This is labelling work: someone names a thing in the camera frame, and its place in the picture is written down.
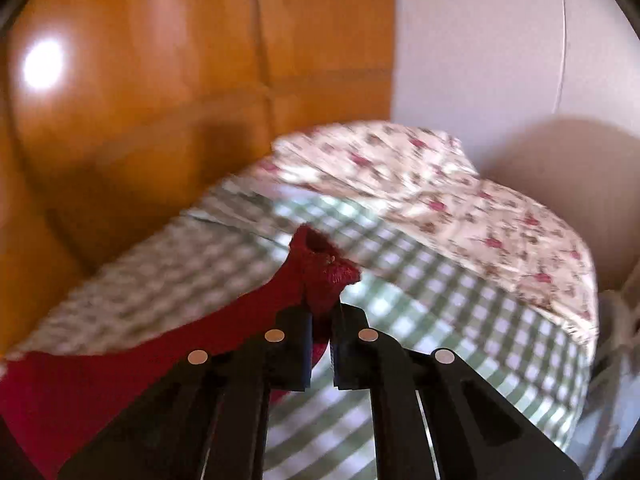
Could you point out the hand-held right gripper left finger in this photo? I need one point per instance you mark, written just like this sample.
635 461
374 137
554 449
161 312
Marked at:
299 355

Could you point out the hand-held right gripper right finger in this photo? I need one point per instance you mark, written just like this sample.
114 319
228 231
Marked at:
345 355

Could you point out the red knit garment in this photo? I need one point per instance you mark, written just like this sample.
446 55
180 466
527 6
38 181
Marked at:
100 395

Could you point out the green checked bed sheet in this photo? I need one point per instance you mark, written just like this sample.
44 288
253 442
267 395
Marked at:
450 310

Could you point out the floral quilt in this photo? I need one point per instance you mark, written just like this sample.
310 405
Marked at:
425 185

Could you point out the light grey cloth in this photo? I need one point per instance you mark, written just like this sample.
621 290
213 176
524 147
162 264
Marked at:
611 320

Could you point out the wooden wardrobe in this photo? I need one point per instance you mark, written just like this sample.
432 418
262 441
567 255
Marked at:
150 85

